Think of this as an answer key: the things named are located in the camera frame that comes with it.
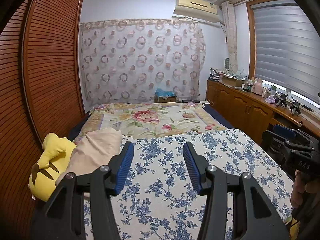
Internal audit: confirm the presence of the person's right hand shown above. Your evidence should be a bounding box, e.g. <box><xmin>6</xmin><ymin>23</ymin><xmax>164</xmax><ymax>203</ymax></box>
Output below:
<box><xmin>291</xmin><ymin>169</ymin><xmax>320</xmax><ymax>208</ymax></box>

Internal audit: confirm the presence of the circle patterned hanging cloth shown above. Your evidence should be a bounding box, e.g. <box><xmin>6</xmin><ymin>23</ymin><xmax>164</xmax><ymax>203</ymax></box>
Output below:
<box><xmin>79</xmin><ymin>19</ymin><xmax>207</xmax><ymax>105</ymax></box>

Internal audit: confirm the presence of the wooden cabinet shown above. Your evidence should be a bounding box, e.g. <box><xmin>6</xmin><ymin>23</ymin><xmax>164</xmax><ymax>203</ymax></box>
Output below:
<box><xmin>206</xmin><ymin>79</ymin><xmax>320</xmax><ymax>145</ymax></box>

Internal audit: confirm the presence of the yellow plush toy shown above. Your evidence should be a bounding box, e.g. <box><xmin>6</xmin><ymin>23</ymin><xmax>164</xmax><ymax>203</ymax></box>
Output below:
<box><xmin>28</xmin><ymin>132</ymin><xmax>77</xmax><ymax>202</ymax></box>

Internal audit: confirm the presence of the blue floral blanket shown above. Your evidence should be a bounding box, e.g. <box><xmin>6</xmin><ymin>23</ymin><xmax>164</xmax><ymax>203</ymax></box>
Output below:
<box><xmin>82</xmin><ymin>129</ymin><xmax>294</xmax><ymax>240</ymax></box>

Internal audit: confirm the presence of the peach printed t-shirt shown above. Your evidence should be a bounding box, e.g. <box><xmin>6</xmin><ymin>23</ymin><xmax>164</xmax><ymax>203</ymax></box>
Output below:
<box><xmin>56</xmin><ymin>127</ymin><xmax>123</xmax><ymax>198</ymax></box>

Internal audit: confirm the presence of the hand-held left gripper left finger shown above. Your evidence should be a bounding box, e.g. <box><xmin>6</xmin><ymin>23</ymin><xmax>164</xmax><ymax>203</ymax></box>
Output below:
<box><xmin>30</xmin><ymin>141</ymin><xmax>135</xmax><ymax>240</ymax></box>

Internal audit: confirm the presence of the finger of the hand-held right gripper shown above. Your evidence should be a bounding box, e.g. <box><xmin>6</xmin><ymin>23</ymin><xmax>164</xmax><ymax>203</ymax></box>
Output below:
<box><xmin>262</xmin><ymin>129</ymin><xmax>290</xmax><ymax>165</ymax></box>
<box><xmin>272</xmin><ymin>124</ymin><xmax>320</xmax><ymax>145</ymax></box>

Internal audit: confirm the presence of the beige window curtain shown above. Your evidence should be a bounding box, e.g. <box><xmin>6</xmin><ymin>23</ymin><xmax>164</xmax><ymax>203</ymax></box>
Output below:
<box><xmin>221</xmin><ymin>1</ymin><xmax>238</xmax><ymax>72</ymax></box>

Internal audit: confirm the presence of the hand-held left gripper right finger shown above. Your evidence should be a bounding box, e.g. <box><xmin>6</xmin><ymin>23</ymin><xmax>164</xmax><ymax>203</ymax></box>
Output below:
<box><xmin>182</xmin><ymin>142</ymin><xmax>292</xmax><ymax>240</ymax></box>

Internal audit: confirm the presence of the black tripod gadget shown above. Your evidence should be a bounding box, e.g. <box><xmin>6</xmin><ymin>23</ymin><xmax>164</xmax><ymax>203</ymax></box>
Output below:
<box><xmin>275</xmin><ymin>94</ymin><xmax>287</xmax><ymax>107</ymax></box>
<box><xmin>289</xmin><ymin>101</ymin><xmax>302</xmax><ymax>115</ymax></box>

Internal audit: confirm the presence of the pink floral blanket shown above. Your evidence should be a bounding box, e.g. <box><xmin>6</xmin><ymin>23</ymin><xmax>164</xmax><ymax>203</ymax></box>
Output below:
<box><xmin>72</xmin><ymin>102</ymin><xmax>228</xmax><ymax>145</ymax></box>

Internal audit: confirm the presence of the stack of folded cloths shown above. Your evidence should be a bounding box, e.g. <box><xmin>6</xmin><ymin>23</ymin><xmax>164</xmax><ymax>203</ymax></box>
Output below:
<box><xmin>209</xmin><ymin>67</ymin><xmax>223</xmax><ymax>82</ymax></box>

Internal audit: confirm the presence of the wooden window frame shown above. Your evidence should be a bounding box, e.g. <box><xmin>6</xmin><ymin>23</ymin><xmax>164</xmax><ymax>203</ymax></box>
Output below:
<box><xmin>246</xmin><ymin>0</ymin><xmax>295</xmax><ymax>78</ymax></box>

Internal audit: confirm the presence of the cream air conditioner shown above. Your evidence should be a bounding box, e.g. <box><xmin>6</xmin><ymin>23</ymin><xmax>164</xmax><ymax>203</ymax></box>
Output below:
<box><xmin>173</xmin><ymin>0</ymin><xmax>222</xmax><ymax>24</ymax></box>

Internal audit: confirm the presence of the grey window blind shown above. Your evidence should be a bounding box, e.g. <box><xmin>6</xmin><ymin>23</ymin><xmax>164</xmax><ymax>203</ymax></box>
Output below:
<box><xmin>251</xmin><ymin>4</ymin><xmax>320</xmax><ymax>103</ymax></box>

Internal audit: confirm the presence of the open cardboard box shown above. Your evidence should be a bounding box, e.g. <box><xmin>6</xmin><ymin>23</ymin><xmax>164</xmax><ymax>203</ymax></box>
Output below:
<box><xmin>221</xmin><ymin>75</ymin><xmax>244</xmax><ymax>87</ymax></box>

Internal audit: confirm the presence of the wooden louvered wardrobe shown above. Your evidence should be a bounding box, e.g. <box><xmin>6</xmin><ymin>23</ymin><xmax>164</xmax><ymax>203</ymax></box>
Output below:
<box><xmin>0</xmin><ymin>0</ymin><xmax>85</xmax><ymax>240</ymax></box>

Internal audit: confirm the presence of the brown cardboard box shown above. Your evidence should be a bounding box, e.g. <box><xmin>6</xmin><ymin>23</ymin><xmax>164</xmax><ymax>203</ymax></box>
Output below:
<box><xmin>155</xmin><ymin>95</ymin><xmax>177</xmax><ymax>103</ymax></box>

